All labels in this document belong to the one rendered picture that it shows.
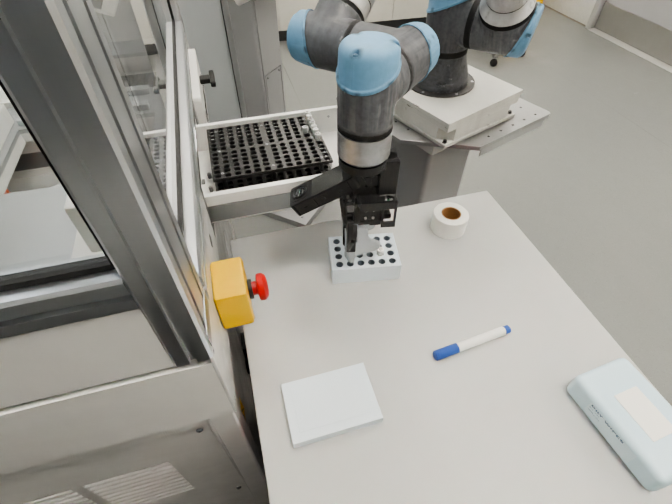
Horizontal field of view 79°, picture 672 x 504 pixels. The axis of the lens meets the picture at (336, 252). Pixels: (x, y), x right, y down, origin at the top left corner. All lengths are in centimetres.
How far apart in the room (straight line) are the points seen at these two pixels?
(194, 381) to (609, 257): 193
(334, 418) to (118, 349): 30
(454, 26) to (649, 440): 91
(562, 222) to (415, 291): 158
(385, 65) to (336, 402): 44
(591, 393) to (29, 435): 69
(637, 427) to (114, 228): 64
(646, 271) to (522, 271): 140
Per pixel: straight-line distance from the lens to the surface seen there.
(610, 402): 69
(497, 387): 68
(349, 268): 72
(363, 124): 53
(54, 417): 56
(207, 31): 249
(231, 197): 74
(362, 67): 50
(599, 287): 203
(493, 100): 120
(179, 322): 41
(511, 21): 108
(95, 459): 70
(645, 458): 68
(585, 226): 229
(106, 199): 32
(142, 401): 54
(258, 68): 180
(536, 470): 66
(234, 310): 58
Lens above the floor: 134
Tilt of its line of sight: 47 degrees down
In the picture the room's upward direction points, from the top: straight up
